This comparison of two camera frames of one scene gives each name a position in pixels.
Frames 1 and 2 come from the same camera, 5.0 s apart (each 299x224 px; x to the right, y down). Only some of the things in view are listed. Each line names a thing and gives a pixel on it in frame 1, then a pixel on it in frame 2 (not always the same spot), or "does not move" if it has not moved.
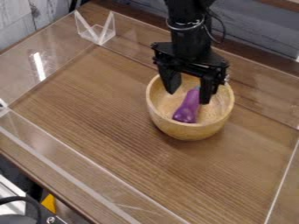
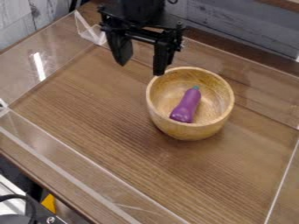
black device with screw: (49, 217) does not move
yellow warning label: (50, 202) does not move
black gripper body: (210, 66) → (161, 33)
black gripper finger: (173, 78) → (122, 46)
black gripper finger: (210, 84) → (164, 57)
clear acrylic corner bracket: (97, 33) does not move
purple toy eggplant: (189, 108) does not move
